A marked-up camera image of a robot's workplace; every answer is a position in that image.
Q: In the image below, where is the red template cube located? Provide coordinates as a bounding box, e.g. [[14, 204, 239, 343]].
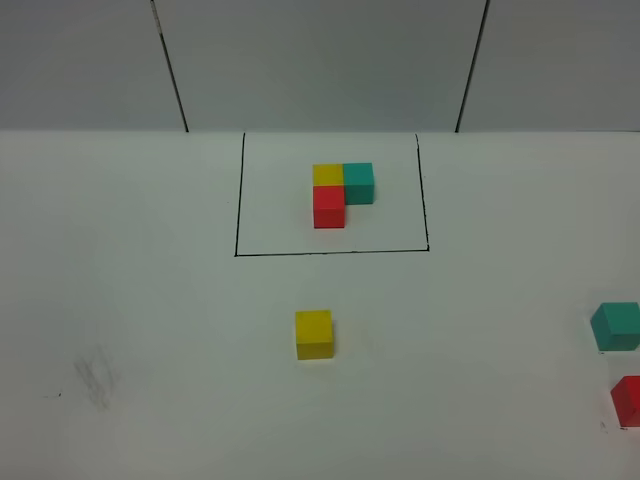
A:
[[313, 185, 346, 229]]

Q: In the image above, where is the yellow template cube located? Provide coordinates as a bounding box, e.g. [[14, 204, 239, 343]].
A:
[[312, 164, 344, 186]]

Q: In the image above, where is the teal template cube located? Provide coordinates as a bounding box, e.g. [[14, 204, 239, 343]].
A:
[[343, 163, 375, 205]]

